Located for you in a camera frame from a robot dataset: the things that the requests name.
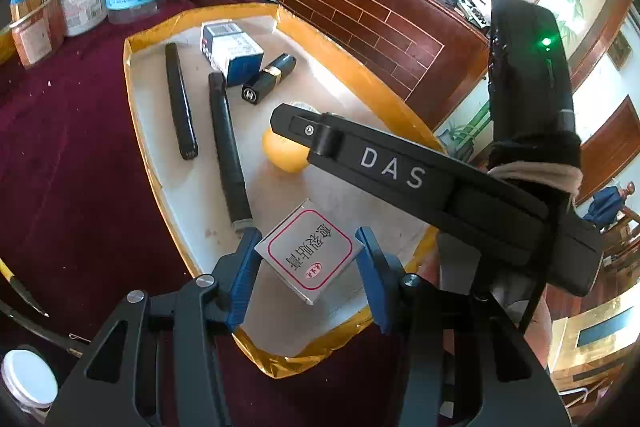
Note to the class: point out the long black bar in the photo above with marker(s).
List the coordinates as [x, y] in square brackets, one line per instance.
[227, 147]
[181, 107]

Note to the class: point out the blue and white box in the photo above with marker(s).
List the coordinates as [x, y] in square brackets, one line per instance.
[232, 52]

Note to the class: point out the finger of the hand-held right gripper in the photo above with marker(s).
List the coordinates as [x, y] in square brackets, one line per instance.
[295, 124]

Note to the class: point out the thin black pen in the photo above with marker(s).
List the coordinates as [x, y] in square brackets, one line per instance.
[35, 332]

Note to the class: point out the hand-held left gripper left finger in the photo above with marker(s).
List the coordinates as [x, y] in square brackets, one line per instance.
[244, 282]

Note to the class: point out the wooden brick pattern counter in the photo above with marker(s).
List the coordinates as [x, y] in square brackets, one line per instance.
[360, 17]

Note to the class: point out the white box with red print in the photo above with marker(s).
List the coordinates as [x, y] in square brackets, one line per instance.
[310, 249]

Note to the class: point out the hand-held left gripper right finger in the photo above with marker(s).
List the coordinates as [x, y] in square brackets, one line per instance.
[376, 282]

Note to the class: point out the yellow taped cardboard tray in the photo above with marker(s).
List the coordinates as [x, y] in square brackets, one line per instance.
[200, 187]

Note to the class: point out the yellow round object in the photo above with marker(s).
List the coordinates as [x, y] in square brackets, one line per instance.
[285, 154]

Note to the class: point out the black lipstick tube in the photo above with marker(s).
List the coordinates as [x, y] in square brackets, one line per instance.
[267, 79]

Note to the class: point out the white bottle cap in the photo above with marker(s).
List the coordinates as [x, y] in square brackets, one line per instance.
[27, 379]

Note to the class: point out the gold box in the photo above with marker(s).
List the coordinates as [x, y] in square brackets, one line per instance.
[595, 342]

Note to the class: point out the maroon velvet tablecloth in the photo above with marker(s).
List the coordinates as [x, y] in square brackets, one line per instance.
[75, 167]

